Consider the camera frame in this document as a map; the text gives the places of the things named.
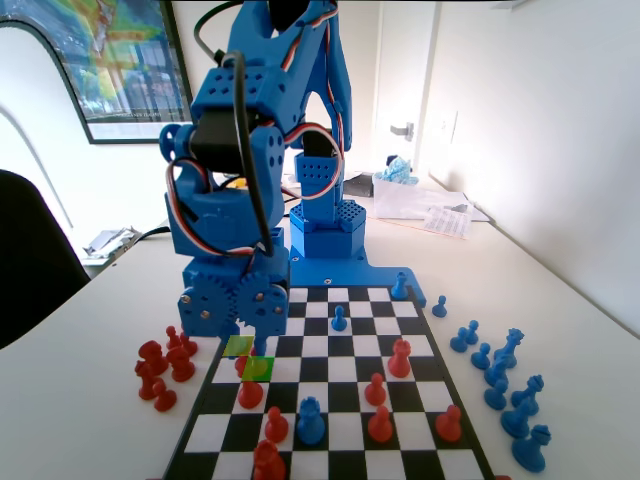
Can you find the printed paper sheet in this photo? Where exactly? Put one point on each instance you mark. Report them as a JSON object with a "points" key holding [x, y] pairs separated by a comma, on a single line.
{"points": [[447, 222]]}

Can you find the black framed poster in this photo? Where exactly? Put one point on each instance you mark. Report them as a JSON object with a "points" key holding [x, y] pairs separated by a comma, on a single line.
{"points": [[125, 65]]}

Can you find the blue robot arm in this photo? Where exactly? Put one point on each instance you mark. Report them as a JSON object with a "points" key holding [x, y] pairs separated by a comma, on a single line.
{"points": [[327, 245]]}

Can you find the blue chess piece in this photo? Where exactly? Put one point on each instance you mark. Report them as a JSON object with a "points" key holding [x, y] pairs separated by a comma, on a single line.
{"points": [[527, 395], [516, 420], [496, 374], [531, 450], [399, 287]]}

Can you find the red plastic spool piece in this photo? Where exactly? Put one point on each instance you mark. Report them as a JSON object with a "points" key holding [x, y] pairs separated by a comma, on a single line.
{"points": [[180, 365], [145, 382]]}

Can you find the blue chess queen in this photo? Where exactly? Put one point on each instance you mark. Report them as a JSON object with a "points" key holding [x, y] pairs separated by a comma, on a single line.
{"points": [[509, 347]]}

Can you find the red chess knight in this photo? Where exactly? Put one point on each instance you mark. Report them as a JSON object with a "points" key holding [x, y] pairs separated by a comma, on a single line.
{"points": [[150, 357]]}

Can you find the white door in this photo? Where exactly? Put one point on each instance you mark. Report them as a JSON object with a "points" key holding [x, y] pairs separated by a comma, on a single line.
{"points": [[400, 75]]}

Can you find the white wall switch plate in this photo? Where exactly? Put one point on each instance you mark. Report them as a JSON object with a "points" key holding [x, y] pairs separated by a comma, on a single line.
{"points": [[449, 126]]}

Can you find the black white chessboard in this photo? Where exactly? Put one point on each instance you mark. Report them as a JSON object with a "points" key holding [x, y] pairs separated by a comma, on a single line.
{"points": [[320, 372]]}

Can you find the blue base mounting plate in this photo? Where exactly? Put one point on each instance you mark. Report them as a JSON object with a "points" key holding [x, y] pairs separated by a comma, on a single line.
{"points": [[350, 275]]}

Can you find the blue chess rook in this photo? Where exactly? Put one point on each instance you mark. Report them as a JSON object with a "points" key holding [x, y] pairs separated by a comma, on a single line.
{"points": [[311, 422]]}

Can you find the blue plush toy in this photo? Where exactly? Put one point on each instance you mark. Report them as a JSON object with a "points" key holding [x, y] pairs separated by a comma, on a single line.
{"points": [[397, 170]]}

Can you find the black chair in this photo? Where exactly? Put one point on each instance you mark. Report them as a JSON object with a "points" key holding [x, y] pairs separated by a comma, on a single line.
{"points": [[25, 275]]}

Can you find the blue geared gripper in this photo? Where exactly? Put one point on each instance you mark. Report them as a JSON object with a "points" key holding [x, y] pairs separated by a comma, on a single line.
{"points": [[210, 300]]}

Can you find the yellow toy block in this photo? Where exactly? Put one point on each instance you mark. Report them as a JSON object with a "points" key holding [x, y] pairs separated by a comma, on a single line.
{"points": [[241, 184]]}

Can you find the silver foil packaging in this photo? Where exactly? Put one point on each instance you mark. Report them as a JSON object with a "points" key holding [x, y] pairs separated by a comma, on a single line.
{"points": [[107, 242]]}

